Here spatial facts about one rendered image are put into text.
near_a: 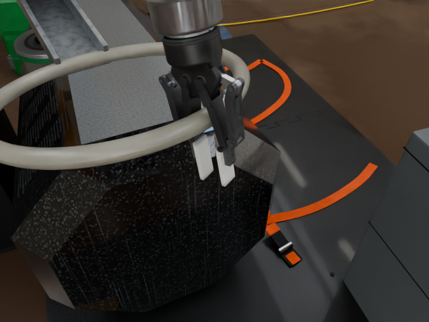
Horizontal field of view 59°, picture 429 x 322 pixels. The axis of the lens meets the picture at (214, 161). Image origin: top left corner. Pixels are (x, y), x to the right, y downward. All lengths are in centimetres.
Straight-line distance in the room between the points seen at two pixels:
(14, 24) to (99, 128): 200
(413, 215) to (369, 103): 155
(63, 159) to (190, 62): 20
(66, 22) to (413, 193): 104
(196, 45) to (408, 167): 83
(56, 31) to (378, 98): 214
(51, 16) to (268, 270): 121
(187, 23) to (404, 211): 93
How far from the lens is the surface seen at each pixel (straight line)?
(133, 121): 99
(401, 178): 120
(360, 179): 208
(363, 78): 292
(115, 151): 50
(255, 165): 113
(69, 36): 105
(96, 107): 106
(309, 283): 165
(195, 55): 48
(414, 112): 272
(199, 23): 46
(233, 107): 50
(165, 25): 47
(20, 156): 56
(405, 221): 125
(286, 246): 169
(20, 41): 140
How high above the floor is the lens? 144
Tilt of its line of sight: 44 degrees down
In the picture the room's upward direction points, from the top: straight up
